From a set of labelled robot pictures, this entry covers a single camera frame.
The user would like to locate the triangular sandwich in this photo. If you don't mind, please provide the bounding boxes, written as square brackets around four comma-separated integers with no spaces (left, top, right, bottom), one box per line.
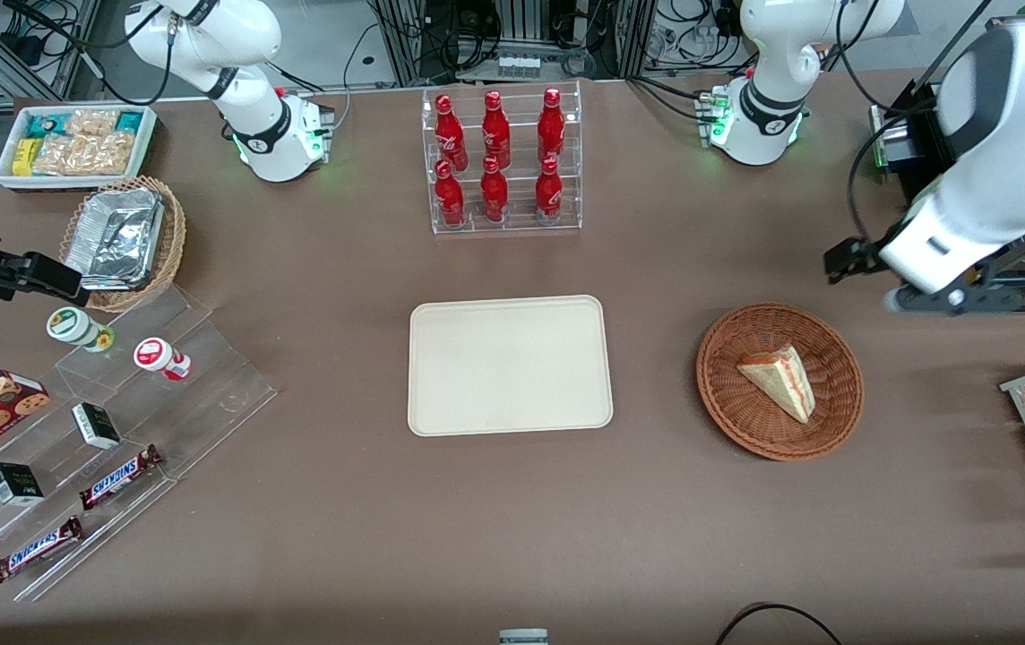
[736,345,816,425]

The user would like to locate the light wicker basket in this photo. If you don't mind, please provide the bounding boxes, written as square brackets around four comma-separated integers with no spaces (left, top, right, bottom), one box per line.
[60,176,186,313]

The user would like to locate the round brown wicker basket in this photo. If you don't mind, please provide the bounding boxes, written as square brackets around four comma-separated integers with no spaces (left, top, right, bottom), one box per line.
[696,302,865,462]

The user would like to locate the beige rectangular tray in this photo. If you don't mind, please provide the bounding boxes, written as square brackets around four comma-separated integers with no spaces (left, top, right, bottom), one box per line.
[408,295,614,438]

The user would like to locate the green lid yogurt cup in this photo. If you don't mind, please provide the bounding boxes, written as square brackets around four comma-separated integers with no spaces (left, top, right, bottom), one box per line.
[47,307,116,354]

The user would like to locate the aluminium foil container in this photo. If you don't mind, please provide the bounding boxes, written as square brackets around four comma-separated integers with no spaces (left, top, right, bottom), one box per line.
[65,187,165,292]

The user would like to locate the white snack box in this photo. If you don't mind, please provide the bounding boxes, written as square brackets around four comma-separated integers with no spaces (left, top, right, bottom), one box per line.
[0,105,158,192]

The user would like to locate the black food warmer machine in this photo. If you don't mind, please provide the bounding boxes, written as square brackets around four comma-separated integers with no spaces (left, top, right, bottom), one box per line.
[869,0,1025,314]

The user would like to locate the red lid yogurt cup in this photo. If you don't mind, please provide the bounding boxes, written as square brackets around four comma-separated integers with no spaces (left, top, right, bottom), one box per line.
[134,337,193,383]

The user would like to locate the large clear cracker bag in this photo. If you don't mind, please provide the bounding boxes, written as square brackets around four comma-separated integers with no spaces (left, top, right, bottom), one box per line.
[33,132,134,176]

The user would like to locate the small black box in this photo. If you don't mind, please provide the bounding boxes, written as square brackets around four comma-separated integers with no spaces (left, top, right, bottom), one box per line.
[0,462,45,508]
[72,402,123,451]

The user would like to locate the small clear cracker bag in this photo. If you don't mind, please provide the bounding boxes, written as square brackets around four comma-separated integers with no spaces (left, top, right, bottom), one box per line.
[65,109,120,138]

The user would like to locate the clear acrylic stepped stand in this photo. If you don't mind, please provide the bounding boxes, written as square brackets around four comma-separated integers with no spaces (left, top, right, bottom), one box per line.
[0,285,279,603]

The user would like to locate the Snickers chocolate bar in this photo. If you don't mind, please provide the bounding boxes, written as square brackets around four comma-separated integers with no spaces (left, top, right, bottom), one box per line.
[0,516,84,585]
[79,444,164,512]

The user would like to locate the red soda bottle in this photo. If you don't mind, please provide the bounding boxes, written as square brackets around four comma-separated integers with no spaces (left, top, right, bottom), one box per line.
[435,94,468,171]
[435,159,466,228]
[538,87,565,162]
[480,156,509,223]
[482,90,512,169]
[535,157,564,225]

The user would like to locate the clear acrylic bottle rack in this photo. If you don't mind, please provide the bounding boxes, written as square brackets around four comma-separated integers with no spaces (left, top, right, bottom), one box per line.
[421,81,583,236]

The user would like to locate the metal equipment rack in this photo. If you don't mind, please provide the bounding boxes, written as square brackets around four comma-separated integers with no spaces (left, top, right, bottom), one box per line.
[369,0,659,86]

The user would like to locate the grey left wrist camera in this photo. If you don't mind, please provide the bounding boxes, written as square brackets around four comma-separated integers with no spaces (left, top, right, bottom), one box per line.
[883,285,970,316]

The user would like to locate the black cable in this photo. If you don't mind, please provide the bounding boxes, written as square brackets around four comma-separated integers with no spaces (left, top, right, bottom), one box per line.
[714,603,845,645]

